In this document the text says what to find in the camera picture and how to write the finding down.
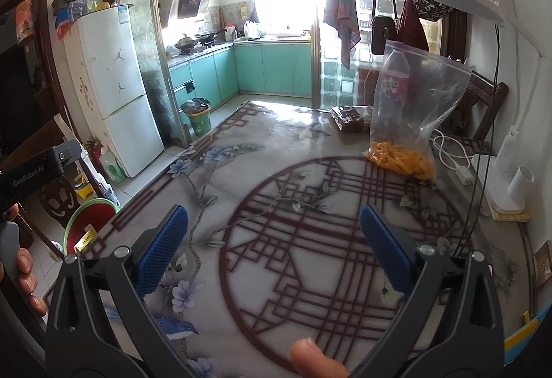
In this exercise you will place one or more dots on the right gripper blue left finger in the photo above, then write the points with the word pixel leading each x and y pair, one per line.
pixel 155 248

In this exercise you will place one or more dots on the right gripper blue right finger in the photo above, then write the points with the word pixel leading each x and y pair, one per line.
pixel 392 247

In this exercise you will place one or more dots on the clear plastic water bottle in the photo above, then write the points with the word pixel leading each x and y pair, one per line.
pixel 390 99

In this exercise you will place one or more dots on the yellow white torn carton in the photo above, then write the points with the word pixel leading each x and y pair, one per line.
pixel 89 235

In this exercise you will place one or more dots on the green kitchen trash bin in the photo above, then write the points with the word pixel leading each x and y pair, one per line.
pixel 197 110

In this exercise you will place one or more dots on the teal kitchen cabinets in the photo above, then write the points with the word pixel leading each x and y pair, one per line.
pixel 258 67

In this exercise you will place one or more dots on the person's left hand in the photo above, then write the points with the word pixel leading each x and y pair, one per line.
pixel 28 281

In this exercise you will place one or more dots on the person's right thumb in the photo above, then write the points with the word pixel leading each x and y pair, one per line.
pixel 310 362

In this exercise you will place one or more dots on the green detergent bottle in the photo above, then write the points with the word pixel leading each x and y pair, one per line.
pixel 111 166

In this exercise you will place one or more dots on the teal tablet case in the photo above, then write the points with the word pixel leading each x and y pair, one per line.
pixel 516 342

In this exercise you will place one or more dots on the dark packaged snack box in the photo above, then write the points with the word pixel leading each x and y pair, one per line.
pixel 352 119

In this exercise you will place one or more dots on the white refrigerator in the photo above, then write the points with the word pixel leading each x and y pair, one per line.
pixel 103 64

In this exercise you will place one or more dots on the clear bag of orange snacks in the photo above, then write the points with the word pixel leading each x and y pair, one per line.
pixel 436 86

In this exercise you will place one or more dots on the black hanging handbag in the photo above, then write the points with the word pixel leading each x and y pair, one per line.
pixel 384 28

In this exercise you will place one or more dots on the hanging plaid towel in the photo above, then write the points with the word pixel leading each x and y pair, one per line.
pixel 342 16

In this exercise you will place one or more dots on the wooden chair by wall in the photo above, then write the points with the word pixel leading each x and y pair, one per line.
pixel 474 117

